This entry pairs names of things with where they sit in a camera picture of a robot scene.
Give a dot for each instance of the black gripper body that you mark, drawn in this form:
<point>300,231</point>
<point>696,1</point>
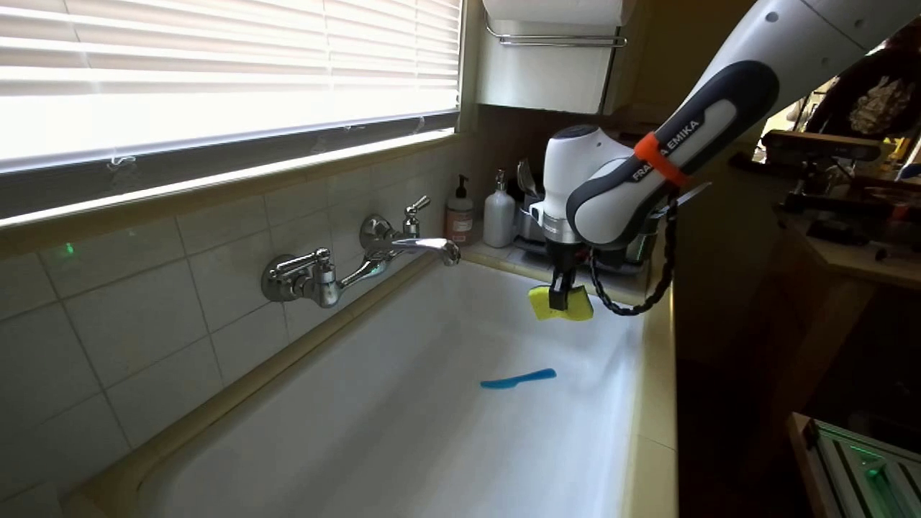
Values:
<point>566,261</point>

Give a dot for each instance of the yellow green scrub sponge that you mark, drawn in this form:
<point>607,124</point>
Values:
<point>551,313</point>

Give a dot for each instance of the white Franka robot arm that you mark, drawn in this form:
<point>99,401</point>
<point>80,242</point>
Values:
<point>671,124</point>

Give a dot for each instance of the white sink basin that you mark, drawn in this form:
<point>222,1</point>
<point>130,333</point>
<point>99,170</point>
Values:
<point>433,412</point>

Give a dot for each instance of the grey metal dish rack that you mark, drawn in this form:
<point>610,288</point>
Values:
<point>624,261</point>

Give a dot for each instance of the white soap pump bottle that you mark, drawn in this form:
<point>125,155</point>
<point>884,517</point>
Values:
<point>499,218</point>

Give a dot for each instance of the blue plastic knife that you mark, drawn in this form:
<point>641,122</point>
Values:
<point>519,379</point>

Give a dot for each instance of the brown soap pump bottle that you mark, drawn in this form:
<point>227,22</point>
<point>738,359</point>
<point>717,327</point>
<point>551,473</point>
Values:
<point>458,218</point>

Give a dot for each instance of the grey utensil blade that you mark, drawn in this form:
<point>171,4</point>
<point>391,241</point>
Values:
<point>693,195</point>

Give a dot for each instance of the wooden table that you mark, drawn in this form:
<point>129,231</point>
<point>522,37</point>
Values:
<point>866,250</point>

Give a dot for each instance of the box with green light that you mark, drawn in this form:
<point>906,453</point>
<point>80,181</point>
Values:
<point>866,471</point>

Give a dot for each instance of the white window blinds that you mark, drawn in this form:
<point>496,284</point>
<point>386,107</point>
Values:
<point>221,67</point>

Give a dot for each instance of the white wall cabinet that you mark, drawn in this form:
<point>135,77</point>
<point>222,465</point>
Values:
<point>548,60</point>

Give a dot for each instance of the chrome wall faucet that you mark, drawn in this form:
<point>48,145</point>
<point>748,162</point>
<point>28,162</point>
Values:
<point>319,278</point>

